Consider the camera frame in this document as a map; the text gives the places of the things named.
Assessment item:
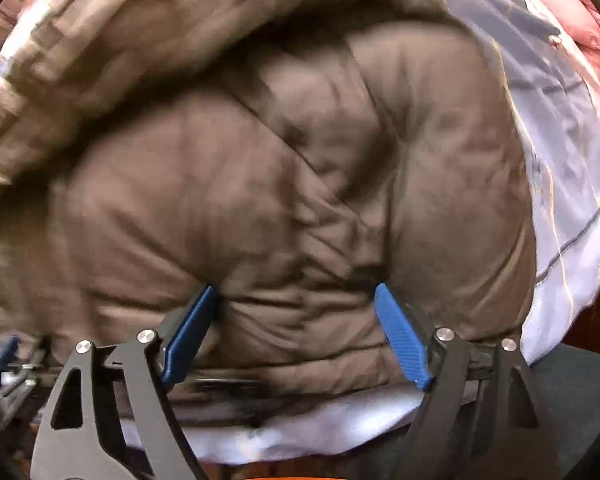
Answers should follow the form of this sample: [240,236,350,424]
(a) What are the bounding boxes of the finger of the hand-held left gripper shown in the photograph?
[0,336,48,431]

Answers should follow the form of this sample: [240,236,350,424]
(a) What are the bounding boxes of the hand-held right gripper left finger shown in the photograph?
[30,284,219,480]

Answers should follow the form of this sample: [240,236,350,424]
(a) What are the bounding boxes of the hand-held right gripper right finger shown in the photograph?
[374,283,561,480]

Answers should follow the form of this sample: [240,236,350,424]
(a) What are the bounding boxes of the brown puffer jacket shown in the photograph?
[0,0,540,401]

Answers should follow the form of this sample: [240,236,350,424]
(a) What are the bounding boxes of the person's dark pants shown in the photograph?
[340,342,600,480]

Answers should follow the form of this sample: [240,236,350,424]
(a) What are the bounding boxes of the light blue bed sheet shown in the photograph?
[0,0,600,466]

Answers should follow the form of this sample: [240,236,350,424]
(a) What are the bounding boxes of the red quilted blanket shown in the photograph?
[527,0,600,126]

